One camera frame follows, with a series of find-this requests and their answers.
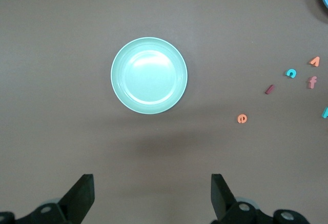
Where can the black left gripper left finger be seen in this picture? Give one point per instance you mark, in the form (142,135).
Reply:
(77,201)

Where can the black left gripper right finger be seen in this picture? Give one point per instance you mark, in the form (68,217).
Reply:
(223,201)

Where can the dark red straight foam letter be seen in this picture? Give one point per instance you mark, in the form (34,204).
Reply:
(269,89)

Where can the brown table cover sheet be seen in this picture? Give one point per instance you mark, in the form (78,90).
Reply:
(51,29)

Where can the pink foam letter f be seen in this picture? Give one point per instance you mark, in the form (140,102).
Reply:
(311,82)

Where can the orange foam letter v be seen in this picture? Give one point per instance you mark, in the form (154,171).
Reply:
(315,60)

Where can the orange foam letter e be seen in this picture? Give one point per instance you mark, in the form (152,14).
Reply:
(240,118)

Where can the teal foam letter p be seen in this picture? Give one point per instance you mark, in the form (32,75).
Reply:
(325,112)

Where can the green plate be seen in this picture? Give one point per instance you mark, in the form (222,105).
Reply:
(148,80)

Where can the teal foam letter c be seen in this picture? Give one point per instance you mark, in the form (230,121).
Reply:
(289,72)

